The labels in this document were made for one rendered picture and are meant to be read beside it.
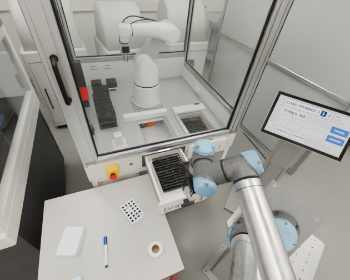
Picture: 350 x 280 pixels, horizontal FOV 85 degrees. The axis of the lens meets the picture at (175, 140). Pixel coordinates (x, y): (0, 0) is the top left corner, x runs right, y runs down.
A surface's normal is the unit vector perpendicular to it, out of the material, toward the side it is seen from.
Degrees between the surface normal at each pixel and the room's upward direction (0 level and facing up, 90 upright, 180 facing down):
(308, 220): 45
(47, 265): 0
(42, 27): 90
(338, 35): 90
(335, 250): 0
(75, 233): 0
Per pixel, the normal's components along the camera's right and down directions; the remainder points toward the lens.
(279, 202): -0.49, -0.22
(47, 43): 0.36, 0.67
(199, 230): 0.09, -0.71
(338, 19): -0.90, 0.25
